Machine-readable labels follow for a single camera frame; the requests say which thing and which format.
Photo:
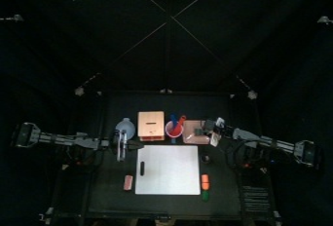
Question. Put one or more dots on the red toy knife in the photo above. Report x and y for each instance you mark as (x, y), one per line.
(181, 121)

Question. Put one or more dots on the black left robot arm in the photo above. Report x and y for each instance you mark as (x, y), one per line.
(61, 138)

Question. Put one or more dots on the small black round object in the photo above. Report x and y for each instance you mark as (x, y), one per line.
(205, 158)

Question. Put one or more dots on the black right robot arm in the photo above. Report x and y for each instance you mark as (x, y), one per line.
(269, 143)

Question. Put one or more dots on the pink toy sushi piece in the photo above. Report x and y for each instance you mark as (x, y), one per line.
(128, 182)

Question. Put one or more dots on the orange toy sushi piece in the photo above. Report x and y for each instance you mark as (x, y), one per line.
(205, 181)

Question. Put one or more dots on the white cutting board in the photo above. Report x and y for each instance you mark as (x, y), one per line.
(169, 171)

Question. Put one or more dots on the white printed label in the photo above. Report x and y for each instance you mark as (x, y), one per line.
(256, 199)

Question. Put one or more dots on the green toy food piece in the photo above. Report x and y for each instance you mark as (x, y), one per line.
(205, 196)

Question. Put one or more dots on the small wooden box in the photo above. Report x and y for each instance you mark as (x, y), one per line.
(152, 124)

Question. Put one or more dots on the red plastic cup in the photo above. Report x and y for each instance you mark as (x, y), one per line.
(170, 133)

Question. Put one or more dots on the blue toy utensil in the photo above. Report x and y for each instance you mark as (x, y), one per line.
(173, 121)

